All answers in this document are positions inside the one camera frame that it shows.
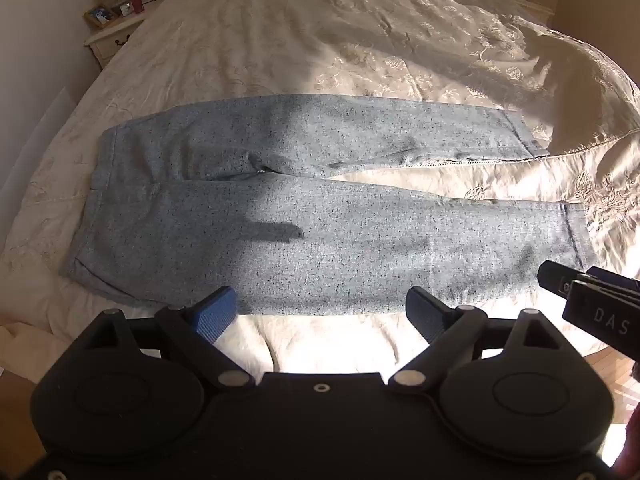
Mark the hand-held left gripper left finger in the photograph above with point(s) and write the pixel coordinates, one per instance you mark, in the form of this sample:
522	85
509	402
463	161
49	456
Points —
216	316

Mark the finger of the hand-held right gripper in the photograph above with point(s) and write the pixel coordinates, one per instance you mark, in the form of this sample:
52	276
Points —
555	280
607	317

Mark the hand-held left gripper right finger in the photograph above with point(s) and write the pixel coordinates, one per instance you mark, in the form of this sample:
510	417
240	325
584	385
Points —
426	316

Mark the grey speckled pants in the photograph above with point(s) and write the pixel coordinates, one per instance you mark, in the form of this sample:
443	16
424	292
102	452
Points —
350	245

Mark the cream embroidered bedspread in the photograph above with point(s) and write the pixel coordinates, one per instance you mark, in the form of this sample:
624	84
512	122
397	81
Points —
300	35

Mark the cream nightstand with drawers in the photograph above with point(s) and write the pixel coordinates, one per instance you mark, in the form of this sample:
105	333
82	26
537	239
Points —
112	37

